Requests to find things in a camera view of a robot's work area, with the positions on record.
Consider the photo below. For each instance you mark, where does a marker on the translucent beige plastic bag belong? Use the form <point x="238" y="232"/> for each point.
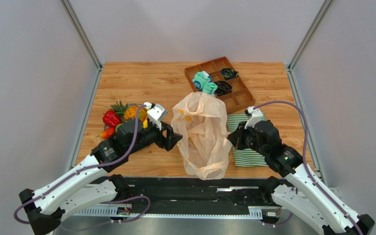
<point x="201" y="119"/>

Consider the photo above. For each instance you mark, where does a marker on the brown compartment tray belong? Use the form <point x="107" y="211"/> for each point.
<point x="239" y="99"/>

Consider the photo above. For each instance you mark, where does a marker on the left aluminium frame post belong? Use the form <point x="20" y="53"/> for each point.
<point x="73" y="17"/>

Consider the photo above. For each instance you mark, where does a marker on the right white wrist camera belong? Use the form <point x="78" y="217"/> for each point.
<point x="254" y="116"/>

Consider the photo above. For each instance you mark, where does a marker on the yellow banana bunch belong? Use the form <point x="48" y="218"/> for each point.
<point x="143" y="116"/>

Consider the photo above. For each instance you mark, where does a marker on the mint green sock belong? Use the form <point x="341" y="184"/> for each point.
<point x="203" y="82"/>

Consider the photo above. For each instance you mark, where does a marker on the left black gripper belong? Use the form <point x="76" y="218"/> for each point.
<point x="172" y="138"/>

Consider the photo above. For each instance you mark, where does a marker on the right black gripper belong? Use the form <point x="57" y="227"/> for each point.
<point x="240" y="140"/>

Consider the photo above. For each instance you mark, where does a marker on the red orange peach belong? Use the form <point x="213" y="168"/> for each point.
<point x="107" y="133"/>

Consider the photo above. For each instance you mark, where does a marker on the red bell pepper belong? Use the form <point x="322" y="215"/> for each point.
<point x="111" y="119"/>

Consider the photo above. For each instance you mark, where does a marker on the green striped cloth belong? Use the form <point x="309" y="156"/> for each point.
<point x="246" y="157"/>

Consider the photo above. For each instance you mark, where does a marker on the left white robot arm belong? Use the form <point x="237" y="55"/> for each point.
<point x="46" y="208"/>

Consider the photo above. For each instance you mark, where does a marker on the small pineapple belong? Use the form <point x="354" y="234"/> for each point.
<point x="123" y="111"/>

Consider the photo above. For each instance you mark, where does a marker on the right aluminium frame post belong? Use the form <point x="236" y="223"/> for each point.
<point x="321" y="14"/>

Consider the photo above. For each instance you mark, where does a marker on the grey fruit plate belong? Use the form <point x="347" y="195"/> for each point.
<point x="134" y="104"/>

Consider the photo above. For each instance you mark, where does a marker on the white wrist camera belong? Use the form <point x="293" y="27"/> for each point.
<point x="156" y="114"/>
<point x="254" y="116"/>

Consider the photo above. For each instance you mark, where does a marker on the black yellow sock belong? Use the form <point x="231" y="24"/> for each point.
<point x="228" y="73"/>

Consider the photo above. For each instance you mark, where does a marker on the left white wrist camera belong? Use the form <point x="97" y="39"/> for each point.
<point x="156" y="114"/>

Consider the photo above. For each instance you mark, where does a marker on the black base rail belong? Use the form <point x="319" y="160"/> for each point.
<point x="213" y="199"/>

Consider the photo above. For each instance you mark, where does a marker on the aluminium frame post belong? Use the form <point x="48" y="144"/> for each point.
<point x="73" y="17"/>
<point x="321" y="14"/>

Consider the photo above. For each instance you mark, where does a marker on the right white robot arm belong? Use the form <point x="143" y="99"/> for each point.
<point x="320" y="208"/>

